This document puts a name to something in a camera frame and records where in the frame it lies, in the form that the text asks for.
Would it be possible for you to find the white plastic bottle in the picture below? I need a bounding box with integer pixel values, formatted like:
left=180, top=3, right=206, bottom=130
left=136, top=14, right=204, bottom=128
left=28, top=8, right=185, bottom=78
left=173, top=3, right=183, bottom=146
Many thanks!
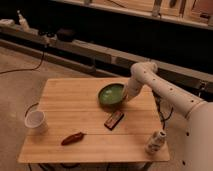
left=145, top=130, right=166, bottom=155

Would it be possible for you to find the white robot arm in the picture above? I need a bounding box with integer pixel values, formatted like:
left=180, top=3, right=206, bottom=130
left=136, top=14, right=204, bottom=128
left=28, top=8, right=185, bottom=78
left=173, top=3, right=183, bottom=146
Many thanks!
left=124, top=62, right=213, bottom=171

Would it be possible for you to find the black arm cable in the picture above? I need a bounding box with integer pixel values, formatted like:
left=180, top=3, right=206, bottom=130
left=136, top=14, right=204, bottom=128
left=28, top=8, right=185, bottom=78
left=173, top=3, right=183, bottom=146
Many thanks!
left=152, top=89, right=175, bottom=130

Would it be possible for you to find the dark round object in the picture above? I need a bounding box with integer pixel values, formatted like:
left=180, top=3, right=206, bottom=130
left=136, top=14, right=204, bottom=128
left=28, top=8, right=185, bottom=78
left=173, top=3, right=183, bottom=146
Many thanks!
left=56, top=29, right=75, bottom=42

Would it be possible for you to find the green ceramic bowl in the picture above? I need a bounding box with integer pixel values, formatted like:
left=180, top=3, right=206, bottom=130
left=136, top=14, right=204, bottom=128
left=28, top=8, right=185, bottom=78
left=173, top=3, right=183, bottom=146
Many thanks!
left=98, top=83, right=124, bottom=106

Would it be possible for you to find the white spray bottle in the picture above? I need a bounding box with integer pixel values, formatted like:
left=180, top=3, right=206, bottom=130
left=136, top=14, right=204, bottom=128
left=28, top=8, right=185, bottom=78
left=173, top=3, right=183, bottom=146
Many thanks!
left=17, top=11, right=30, bottom=31

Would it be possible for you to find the brown chocolate bar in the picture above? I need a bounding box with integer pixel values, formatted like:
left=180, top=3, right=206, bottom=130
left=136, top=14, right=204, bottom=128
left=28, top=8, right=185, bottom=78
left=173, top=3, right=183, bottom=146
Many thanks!
left=104, top=111, right=124, bottom=130

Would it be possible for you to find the white paper cup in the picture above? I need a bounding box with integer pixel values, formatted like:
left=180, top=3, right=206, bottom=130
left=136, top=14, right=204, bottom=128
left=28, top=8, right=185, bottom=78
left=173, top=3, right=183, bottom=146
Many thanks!
left=24, top=111, right=48, bottom=133

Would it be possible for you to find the wooden table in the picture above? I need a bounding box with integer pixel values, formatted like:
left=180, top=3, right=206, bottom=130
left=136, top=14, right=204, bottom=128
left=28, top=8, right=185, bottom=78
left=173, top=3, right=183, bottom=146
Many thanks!
left=18, top=78, right=170, bottom=163

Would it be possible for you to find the black floor cable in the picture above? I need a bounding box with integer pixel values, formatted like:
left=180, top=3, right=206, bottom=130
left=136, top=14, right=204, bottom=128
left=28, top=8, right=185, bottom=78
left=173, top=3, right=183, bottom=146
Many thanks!
left=0, top=46, right=47, bottom=76

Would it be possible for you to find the red chili pepper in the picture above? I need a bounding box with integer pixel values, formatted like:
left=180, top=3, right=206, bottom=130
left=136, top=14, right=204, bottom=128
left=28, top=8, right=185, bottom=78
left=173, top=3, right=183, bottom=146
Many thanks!
left=61, top=132, right=84, bottom=146

